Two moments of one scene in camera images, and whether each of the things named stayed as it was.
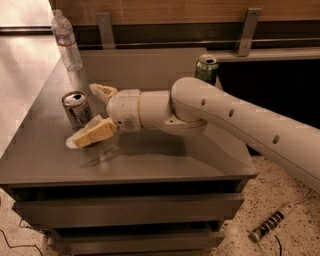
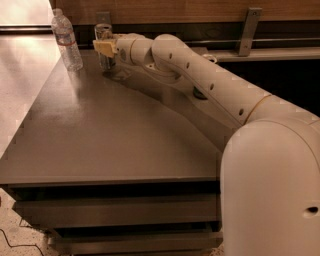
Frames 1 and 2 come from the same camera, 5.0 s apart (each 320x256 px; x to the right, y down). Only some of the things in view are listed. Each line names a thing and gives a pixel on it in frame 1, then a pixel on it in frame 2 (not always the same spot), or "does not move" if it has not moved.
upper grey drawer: x=129 y=211 does not move
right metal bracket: x=247 y=32 does not move
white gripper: x=124 y=108 -> x=123 y=47
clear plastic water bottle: x=64 y=34 does not move
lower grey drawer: x=182 y=243 does not move
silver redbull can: x=77 y=108 -> x=104 y=32
